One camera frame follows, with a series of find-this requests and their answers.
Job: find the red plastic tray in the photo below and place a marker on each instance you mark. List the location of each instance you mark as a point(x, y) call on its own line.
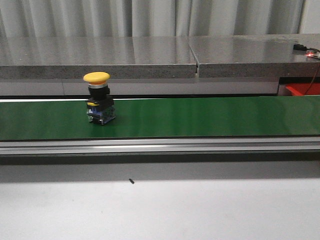
point(303, 89)

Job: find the white curtain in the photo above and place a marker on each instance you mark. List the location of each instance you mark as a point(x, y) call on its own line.
point(157, 18)

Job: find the grey stone counter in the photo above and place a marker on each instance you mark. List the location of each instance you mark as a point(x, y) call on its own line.
point(155, 66)

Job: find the small sensor circuit board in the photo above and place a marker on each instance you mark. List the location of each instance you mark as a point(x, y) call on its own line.
point(309, 52)

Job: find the yellow push button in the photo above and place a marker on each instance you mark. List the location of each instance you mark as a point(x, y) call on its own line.
point(100, 105)

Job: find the green conveyor belt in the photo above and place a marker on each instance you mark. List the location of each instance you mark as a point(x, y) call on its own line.
point(167, 125)

